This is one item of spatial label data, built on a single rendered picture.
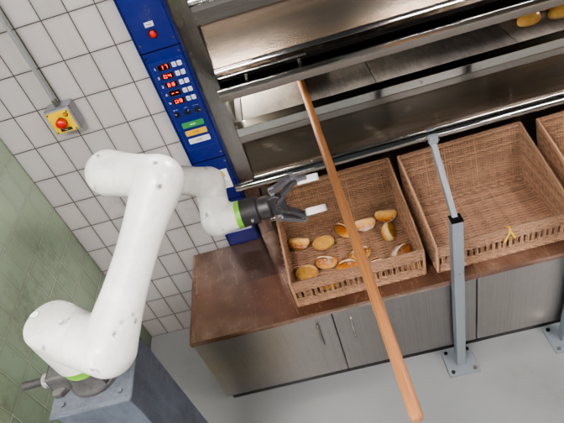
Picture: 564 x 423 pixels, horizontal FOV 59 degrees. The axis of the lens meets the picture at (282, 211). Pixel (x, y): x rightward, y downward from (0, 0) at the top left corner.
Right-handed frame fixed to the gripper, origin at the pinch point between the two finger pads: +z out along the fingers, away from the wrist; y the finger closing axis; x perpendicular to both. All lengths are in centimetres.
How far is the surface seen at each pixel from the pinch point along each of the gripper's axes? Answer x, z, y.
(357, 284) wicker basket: -5, 5, 57
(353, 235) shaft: 23.3, 6.5, -0.7
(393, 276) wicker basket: -5, 20, 58
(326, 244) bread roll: -32, -3, 57
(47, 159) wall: -56, -105, -9
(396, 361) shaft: 65, 7, -1
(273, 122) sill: -55, -11, 4
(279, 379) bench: -1, -41, 106
